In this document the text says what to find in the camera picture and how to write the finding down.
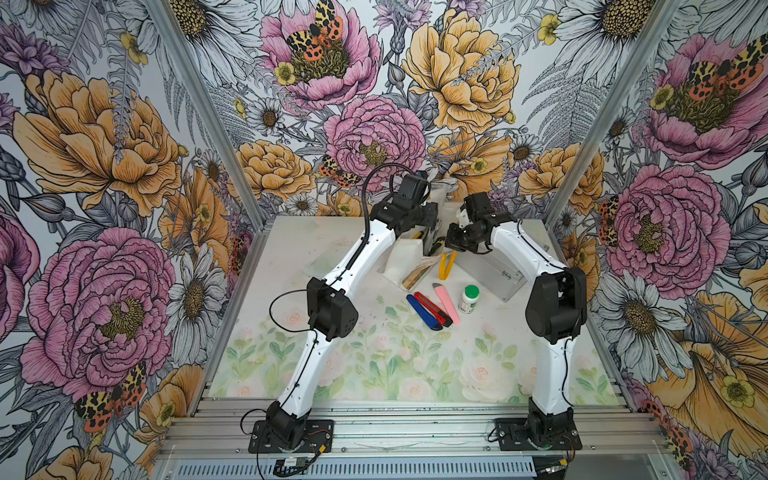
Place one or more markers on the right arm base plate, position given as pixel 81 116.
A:
pixel 518 434

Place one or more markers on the grey metal utility knife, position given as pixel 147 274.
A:
pixel 429 241

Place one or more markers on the red utility knife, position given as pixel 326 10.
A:
pixel 443 319

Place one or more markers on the white bottle green cap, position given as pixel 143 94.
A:
pixel 469 299

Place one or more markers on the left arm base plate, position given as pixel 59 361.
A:
pixel 305 437

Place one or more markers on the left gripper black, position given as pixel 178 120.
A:
pixel 430 215

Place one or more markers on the blue utility knife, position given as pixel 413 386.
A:
pixel 430 321

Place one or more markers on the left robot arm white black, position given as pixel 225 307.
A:
pixel 330 308

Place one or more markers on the silver aluminium case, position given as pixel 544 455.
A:
pixel 506 269

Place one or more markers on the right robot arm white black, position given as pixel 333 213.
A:
pixel 555 313

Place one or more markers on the pink utility knife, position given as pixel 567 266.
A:
pixel 447 303

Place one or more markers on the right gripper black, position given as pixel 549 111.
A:
pixel 452 240

